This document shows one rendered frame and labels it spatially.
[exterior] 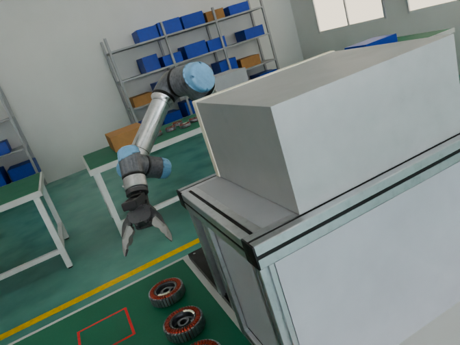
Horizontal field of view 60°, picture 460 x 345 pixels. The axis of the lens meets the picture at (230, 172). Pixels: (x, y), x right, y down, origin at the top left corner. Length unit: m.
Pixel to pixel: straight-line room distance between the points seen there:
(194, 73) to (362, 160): 0.89
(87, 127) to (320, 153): 7.14
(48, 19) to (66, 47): 0.50
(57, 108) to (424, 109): 7.14
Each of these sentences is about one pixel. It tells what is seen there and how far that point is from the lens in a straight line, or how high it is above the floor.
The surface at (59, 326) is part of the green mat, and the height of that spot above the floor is 0.75.
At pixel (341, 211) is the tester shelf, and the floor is 1.10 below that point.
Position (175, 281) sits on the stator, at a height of 0.78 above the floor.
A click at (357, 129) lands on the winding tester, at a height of 1.22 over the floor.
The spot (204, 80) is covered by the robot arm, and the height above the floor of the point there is 1.32.
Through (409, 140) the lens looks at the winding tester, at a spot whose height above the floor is 1.15.
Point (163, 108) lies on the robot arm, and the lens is 1.60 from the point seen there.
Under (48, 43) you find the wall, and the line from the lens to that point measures 7.74.
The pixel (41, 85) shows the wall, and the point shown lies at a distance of 7.69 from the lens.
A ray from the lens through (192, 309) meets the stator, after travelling 1.18.
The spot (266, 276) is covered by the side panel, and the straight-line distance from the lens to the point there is 0.70.
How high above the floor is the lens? 1.44
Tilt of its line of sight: 18 degrees down
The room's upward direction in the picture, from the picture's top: 18 degrees counter-clockwise
